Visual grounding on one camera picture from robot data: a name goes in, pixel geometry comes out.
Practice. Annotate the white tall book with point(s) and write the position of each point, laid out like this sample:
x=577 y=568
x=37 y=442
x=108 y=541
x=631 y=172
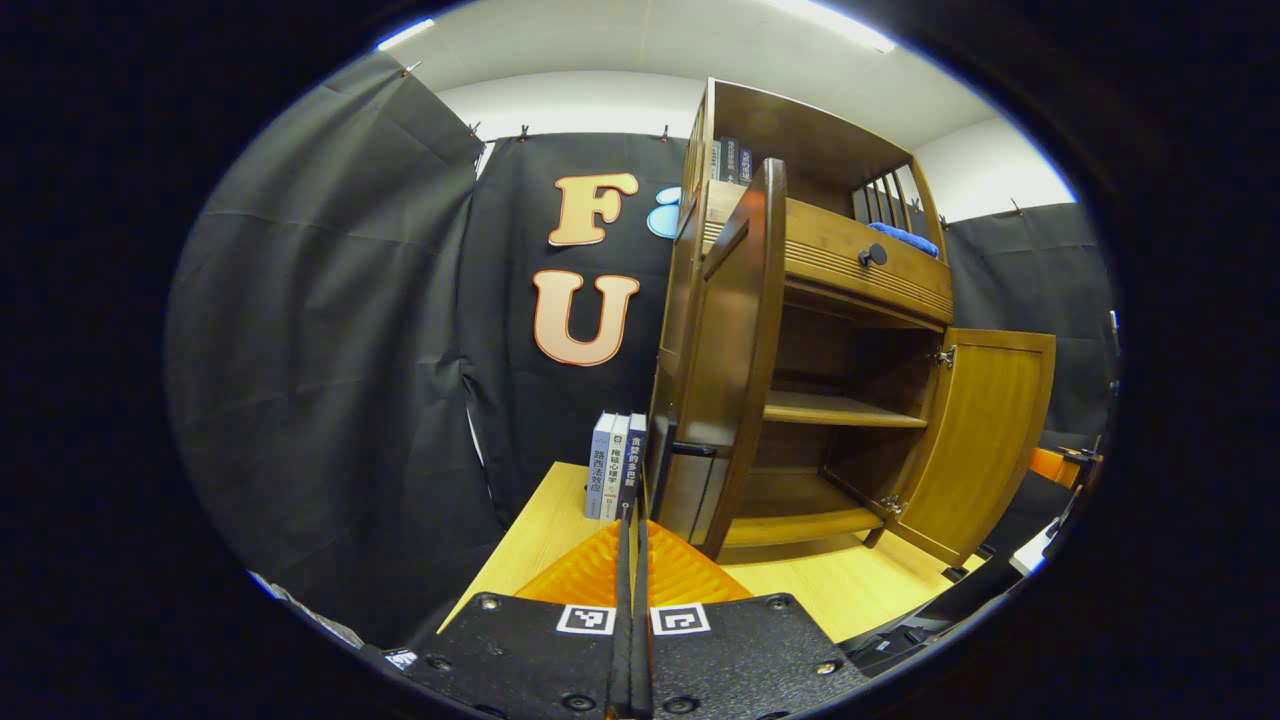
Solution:
x=615 y=468

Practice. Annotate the ceiling light panel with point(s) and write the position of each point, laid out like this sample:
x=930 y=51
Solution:
x=405 y=33

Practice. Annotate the wooden inner shelf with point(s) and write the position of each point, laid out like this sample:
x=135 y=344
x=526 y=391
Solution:
x=830 y=408

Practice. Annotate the grey-blue book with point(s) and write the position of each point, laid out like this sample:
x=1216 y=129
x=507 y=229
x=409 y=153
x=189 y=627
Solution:
x=598 y=465

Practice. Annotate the wooden double-door shoe cabinet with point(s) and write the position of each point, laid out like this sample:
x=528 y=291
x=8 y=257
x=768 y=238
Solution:
x=790 y=130

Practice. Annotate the dark blue tall book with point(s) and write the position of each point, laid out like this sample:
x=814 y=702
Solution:
x=634 y=465

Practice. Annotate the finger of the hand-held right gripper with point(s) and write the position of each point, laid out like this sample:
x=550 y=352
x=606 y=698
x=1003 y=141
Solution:
x=1055 y=465

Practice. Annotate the metal door hinge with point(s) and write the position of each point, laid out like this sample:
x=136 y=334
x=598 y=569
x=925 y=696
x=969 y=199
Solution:
x=890 y=505
x=942 y=355

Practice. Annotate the blue towel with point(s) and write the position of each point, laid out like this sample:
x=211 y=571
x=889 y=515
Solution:
x=905 y=238

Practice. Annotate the dark grey book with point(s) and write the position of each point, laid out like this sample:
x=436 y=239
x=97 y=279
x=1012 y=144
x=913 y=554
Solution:
x=729 y=160

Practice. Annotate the small dark blue book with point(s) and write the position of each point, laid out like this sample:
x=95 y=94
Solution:
x=745 y=165

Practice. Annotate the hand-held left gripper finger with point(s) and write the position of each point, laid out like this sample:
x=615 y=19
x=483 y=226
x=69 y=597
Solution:
x=642 y=670
x=623 y=660

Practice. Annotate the wooden shoe cabinet door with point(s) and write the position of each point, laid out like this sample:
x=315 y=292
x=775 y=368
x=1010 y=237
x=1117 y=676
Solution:
x=740 y=350
x=980 y=440

